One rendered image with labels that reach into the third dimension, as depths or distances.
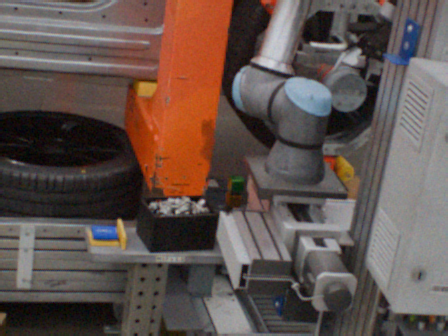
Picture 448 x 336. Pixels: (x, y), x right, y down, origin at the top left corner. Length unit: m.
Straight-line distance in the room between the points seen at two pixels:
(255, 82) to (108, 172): 0.86
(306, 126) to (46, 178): 1.02
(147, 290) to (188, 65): 0.66
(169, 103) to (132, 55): 0.52
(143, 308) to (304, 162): 0.76
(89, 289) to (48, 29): 0.86
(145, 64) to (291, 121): 1.06
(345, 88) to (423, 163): 1.26
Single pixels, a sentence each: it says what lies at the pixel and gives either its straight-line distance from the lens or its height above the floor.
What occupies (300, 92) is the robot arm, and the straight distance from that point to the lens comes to 2.21.
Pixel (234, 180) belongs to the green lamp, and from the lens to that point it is 2.65.
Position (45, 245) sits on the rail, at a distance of 2.91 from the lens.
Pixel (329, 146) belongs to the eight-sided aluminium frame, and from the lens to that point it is 3.23.
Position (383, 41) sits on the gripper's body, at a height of 1.08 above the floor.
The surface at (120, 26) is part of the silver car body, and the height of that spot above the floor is 0.92.
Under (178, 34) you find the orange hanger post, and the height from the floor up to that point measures 1.03.
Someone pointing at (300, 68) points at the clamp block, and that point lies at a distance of 2.88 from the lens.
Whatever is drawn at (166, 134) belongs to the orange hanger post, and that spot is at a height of 0.73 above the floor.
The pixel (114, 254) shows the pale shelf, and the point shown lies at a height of 0.45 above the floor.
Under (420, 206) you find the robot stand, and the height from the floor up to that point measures 0.99.
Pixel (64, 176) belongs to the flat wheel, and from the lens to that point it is 2.95.
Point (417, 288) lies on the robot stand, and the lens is 1.86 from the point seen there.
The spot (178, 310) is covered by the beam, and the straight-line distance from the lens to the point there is 3.01.
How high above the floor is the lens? 1.63
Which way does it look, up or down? 21 degrees down
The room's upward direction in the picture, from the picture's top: 9 degrees clockwise
